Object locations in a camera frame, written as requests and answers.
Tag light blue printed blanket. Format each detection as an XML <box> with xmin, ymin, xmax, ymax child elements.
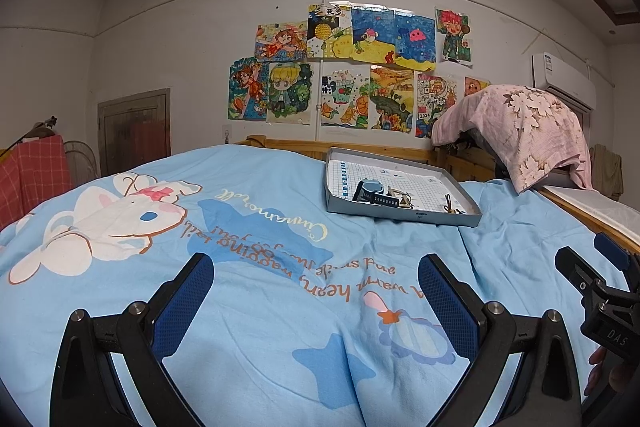
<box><xmin>0</xmin><ymin>144</ymin><xmax>640</xmax><ymax>427</ymax></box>

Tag white mattress with wooden frame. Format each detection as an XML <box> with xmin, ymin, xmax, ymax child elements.
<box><xmin>537</xmin><ymin>184</ymin><xmax>640</xmax><ymax>253</ymax></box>

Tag olive green hanging cloth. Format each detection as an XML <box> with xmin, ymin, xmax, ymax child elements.
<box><xmin>589</xmin><ymin>143</ymin><xmax>623</xmax><ymax>198</ymax></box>

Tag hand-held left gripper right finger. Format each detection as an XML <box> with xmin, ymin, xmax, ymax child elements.
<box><xmin>417</xmin><ymin>253</ymin><xmax>583</xmax><ymax>427</ymax></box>

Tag white wall air conditioner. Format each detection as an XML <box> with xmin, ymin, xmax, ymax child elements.
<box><xmin>531</xmin><ymin>52</ymin><xmax>598</xmax><ymax>112</ymax></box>

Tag red checked cloth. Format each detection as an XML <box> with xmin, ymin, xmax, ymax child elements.
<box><xmin>0</xmin><ymin>134</ymin><xmax>73</xmax><ymax>233</ymax></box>

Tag wooden bed frame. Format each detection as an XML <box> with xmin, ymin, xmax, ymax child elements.
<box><xmin>232</xmin><ymin>135</ymin><xmax>506</xmax><ymax>182</ymax></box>

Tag grey shallow cardboard tray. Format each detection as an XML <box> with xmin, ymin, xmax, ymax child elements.
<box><xmin>325</xmin><ymin>147</ymin><xmax>483</xmax><ymax>228</ymax></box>

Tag group of colourful wall drawings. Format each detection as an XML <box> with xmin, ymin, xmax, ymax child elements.
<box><xmin>227</xmin><ymin>3</ymin><xmax>493</xmax><ymax>139</ymax></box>

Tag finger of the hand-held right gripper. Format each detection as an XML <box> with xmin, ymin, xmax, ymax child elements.
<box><xmin>594</xmin><ymin>233</ymin><xmax>640</xmax><ymax>291</ymax></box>
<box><xmin>555</xmin><ymin>246</ymin><xmax>609</xmax><ymax>304</ymax></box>

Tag brown wooden door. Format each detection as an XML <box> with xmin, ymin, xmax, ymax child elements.
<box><xmin>97</xmin><ymin>88</ymin><xmax>172</xmax><ymax>178</ymax></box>

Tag person's right hand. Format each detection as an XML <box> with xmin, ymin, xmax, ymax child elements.
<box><xmin>586</xmin><ymin>344</ymin><xmax>609</xmax><ymax>397</ymax></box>

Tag wire fan guard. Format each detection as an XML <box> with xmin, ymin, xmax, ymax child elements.
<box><xmin>64</xmin><ymin>140</ymin><xmax>100</xmax><ymax>188</ymax></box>

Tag pink floral cloth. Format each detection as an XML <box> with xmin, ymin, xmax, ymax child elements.
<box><xmin>431</xmin><ymin>83</ymin><xmax>595</xmax><ymax>194</ymax></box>

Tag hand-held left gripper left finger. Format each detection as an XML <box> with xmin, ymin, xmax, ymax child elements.
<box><xmin>50</xmin><ymin>252</ymin><xmax>216</xmax><ymax>427</ymax></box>

